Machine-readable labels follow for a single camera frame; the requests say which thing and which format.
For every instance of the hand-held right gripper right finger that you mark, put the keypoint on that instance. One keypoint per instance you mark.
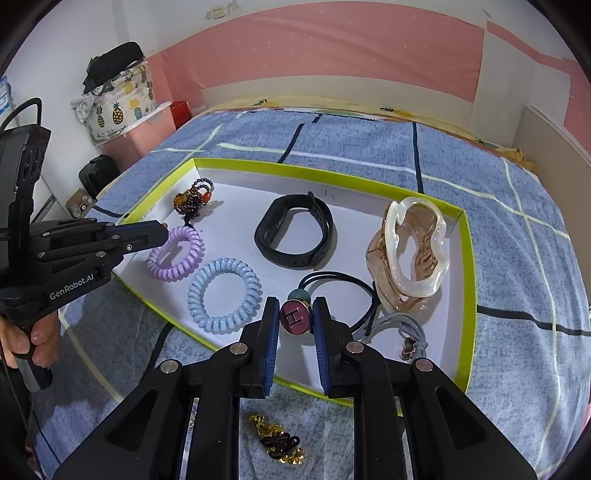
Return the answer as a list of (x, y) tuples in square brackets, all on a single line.
[(324, 346)]

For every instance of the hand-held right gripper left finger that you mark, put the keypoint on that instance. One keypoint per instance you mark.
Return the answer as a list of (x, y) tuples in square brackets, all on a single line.
[(270, 344)]

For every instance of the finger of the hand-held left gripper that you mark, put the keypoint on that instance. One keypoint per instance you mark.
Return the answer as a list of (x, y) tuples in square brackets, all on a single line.
[(92, 261), (134, 230)]

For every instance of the black wristband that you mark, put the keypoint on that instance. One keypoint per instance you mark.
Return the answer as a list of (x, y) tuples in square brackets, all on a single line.
[(295, 230)]

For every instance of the beige hair claw clip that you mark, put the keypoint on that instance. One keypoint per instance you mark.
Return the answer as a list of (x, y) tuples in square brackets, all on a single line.
[(406, 251)]

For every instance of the yellow-green cardboard box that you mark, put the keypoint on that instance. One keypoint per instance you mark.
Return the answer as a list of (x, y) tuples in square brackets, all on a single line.
[(323, 217)]

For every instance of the person's left hand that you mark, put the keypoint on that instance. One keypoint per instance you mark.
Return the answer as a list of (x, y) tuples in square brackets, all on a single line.
[(44, 337)]

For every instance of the cardboard box with bottles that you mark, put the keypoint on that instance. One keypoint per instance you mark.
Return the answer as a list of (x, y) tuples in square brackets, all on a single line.
[(82, 203)]

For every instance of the black suitcase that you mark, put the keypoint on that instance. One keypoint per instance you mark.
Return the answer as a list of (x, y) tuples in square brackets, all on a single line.
[(97, 175)]

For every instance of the pink storage box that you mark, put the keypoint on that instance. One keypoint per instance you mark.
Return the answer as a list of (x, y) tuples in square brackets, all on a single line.
[(134, 136)]

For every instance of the pineapple print fabric bag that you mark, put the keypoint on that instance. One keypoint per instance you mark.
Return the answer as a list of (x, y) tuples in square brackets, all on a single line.
[(117, 108)]

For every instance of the red box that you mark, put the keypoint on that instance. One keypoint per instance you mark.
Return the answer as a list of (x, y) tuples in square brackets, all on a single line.
[(181, 114)]

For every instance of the black bag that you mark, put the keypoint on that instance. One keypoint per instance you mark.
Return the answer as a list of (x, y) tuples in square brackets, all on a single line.
[(113, 62)]

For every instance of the blue plaid blanket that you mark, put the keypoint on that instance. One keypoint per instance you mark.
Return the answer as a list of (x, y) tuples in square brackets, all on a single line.
[(508, 258)]

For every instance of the beige wooden headboard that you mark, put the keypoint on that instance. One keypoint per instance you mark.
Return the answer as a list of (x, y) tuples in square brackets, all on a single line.
[(554, 138)]

